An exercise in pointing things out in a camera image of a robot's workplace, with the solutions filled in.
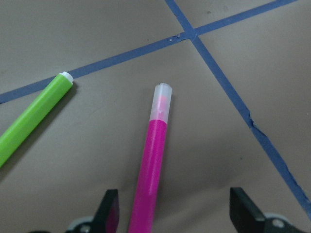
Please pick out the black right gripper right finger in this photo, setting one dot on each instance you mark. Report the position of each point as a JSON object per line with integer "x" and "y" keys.
{"x": 245, "y": 216}

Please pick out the pink pen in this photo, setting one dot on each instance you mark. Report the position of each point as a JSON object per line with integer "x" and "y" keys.
{"x": 143, "y": 210}

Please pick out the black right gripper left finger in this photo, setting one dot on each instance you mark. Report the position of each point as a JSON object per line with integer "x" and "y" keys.
{"x": 107, "y": 217}

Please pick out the green pen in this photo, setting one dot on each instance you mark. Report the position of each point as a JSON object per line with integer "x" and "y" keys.
{"x": 30, "y": 118}

